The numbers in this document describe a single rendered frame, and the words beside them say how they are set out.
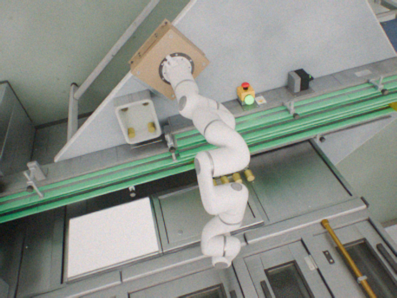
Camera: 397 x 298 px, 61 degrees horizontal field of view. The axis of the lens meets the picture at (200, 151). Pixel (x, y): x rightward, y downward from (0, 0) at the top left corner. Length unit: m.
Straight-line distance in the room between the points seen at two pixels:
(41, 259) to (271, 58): 1.44
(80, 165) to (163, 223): 0.51
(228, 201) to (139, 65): 0.71
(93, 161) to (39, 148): 0.69
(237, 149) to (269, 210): 0.66
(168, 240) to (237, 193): 0.61
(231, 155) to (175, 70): 0.51
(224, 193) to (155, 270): 0.61
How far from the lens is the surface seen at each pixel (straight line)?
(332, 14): 1.81
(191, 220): 1.62
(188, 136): 1.62
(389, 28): 2.52
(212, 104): 1.29
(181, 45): 1.45
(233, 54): 1.66
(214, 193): 1.02
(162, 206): 1.70
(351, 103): 1.93
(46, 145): 2.39
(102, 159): 1.76
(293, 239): 1.57
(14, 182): 1.89
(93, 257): 1.65
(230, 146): 1.07
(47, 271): 1.76
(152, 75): 1.49
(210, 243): 1.24
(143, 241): 1.61
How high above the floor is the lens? 2.15
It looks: 46 degrees down
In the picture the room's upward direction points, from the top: 159 degrees clockwise
